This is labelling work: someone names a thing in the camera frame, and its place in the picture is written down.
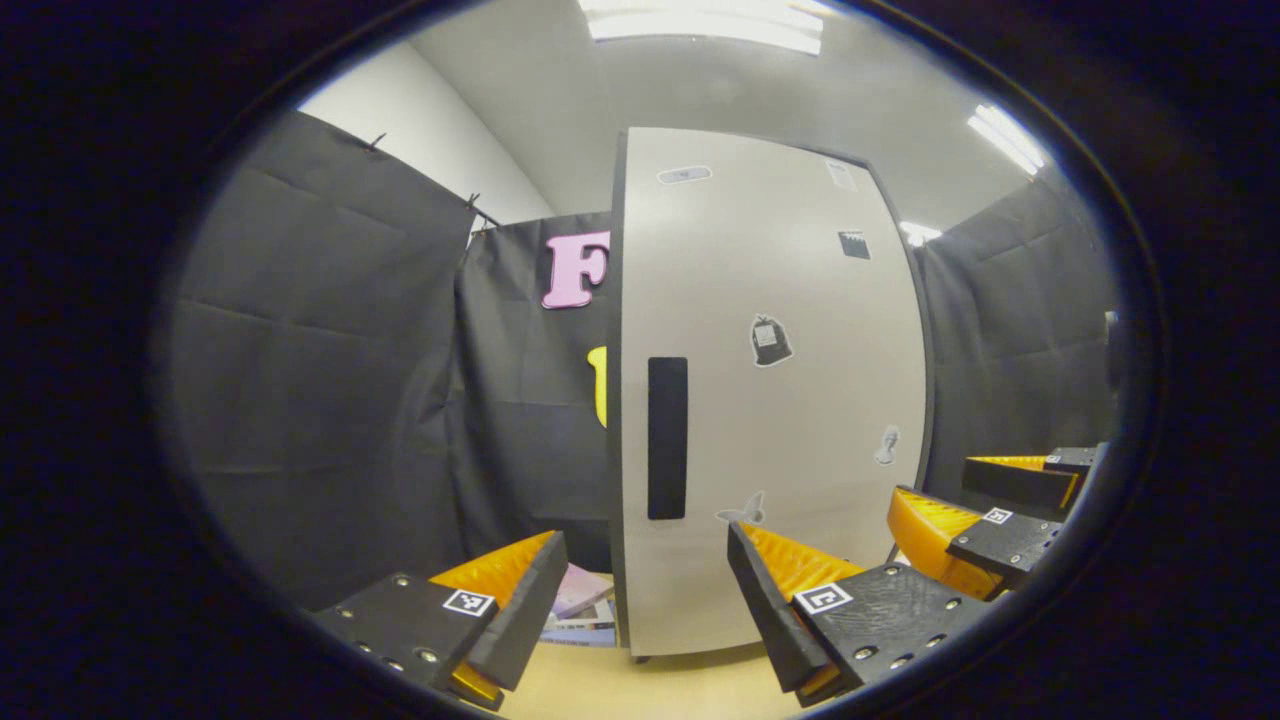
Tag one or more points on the blue book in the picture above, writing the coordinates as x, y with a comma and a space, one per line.
585, 632

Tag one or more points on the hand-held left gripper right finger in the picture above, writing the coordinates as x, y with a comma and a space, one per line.
775, 625

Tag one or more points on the small ceiling light panel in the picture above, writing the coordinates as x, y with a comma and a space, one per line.
918, 233

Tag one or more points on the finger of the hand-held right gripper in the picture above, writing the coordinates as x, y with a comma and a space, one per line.
1015, 483
1005, 545

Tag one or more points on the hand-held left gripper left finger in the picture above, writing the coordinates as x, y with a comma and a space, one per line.
525, 625

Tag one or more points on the black backdrop cloth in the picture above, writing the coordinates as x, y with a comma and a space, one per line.
330, 400

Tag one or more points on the large ceiling light panel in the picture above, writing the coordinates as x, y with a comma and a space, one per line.
700, 25

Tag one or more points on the ceiling light strip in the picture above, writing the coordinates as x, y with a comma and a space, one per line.
1005, 140

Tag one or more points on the grey cabinet door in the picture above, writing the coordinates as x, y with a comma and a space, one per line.
780, 400

